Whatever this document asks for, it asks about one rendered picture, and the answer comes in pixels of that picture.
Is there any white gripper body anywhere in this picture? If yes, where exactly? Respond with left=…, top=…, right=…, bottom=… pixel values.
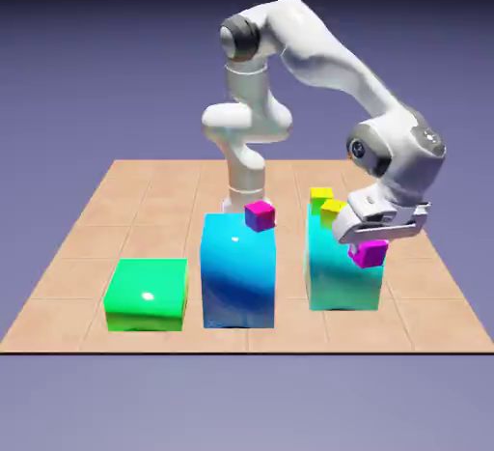
left=331, top=183, right=432, bottom=246

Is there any small magenta cube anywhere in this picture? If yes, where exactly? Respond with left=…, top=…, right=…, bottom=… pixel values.
left=243, top=200, right=277, bottom=234
left=347, top=239, right=389, bottom=269

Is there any small yellow cube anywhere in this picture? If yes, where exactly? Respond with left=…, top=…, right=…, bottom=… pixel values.
left=310, top=186, right=335, bottom=217
left=319, top=198, right=349, bottom=231

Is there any large cyan box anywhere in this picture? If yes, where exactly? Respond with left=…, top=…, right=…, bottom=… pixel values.
left=304, top=203, right=386, bottom=312

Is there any large blue box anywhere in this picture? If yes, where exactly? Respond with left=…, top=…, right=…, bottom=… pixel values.
left=199, top=212, right=277, bottom=330

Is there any large green box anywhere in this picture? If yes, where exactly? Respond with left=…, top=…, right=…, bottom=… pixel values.
left=102, top=258, right=189, bottom=333

